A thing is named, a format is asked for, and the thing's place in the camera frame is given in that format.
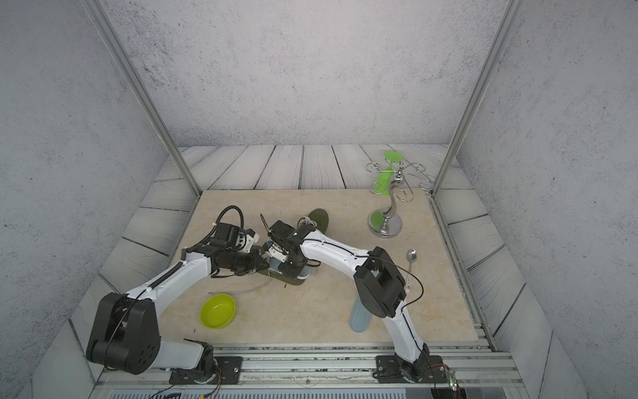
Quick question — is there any green plastic wine glass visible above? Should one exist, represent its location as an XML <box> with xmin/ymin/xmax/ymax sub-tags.
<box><xmin>371</xmin><ymin>151</ymin><xmax>404</xmax><ymax>196</ymax></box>

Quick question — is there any lime green bowl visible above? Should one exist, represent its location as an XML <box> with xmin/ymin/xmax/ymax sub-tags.
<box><xmin>199</xmin><ymin>294</ymin><xmax>236</xmax><ymax>329</ymax></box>

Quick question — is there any olive green shoe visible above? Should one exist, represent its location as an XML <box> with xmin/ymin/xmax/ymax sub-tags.
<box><xmin>295</xmin><ymin>208</ymin><xmax>329</xmax><ymax>234</ymax></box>
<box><xmin>209</xmin><ymin>265</ymin><xmax>304</xmax><ymax>296</ymax></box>

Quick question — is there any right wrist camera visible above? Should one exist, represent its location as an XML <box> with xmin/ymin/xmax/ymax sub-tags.
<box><xmin>262</xmin><ymin>241</ymin><xmax>287</xmax><ymax>268</ymax></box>

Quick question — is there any aluminium front rail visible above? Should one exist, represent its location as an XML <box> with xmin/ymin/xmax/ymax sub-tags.
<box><xmin>91</xmin><ymin>341</ymin><xmax>528</xmax><ymax>398</ymax></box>

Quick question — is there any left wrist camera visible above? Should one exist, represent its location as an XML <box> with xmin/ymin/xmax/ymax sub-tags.
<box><xmin>237</xmin><ymin>229</ymin><xmax>259</xmax><ymax>254</ymax></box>

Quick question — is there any silver metal cup stand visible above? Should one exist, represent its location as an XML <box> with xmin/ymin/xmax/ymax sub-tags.
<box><xmin>367</xmin><ymin>157</ymin><xmax>434</xmax><ymax>239</ymax></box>

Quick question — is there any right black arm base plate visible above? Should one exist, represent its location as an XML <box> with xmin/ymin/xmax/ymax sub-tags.
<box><xmin>372</xmin><ymin>355</ymin><xmax>449</xmax><ymax>384</ymax></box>

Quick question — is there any right aluminium frame post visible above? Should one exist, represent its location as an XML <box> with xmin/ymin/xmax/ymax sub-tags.
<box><xmin>430</xmin><ymin>0</ymin><xmax>524</xmax><ymax>197</ymax></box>

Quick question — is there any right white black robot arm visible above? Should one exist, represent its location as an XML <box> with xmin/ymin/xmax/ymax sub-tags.
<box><xmin>268</xmin><ymin>220</ymin><xmax>430</xmax><ymax>382</ymax></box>

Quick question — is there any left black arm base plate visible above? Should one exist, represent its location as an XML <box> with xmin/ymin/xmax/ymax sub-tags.
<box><xmin>169</xmin><ymin>356</ymin><xmax>244</xmax><ymax>386</ymax></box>

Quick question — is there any grey blue insole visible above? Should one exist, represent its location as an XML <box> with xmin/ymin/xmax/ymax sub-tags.
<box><xmin>349</xmin><ymin>297</ymin><xmax>372</xmax><ymax>333</ymax></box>
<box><xmin>267</xmin><ymin>264</ymin><xmax>311</xmax><ymax>285</ymax></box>

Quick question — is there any silver metal spoon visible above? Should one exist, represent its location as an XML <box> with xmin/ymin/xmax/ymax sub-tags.
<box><xmin>405</xmin><ymin>249</ymin><xmax>417</xmax><ymax>294</ymax></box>

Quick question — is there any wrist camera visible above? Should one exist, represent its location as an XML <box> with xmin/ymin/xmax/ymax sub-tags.
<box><xmin>237</xmin><ymin>229</ymin><xmax>259</xmax><ymax>254</ymax></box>
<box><xmin>262</xmin><ymin>241</ymin><xmax>287</xmax><ymax>268</ymax></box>

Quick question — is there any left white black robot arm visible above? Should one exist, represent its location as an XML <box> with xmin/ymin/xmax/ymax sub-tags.
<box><xmin>86</xmin><ymin>219</ymin><xmax>268</xmax><ymax>378</ymax></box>

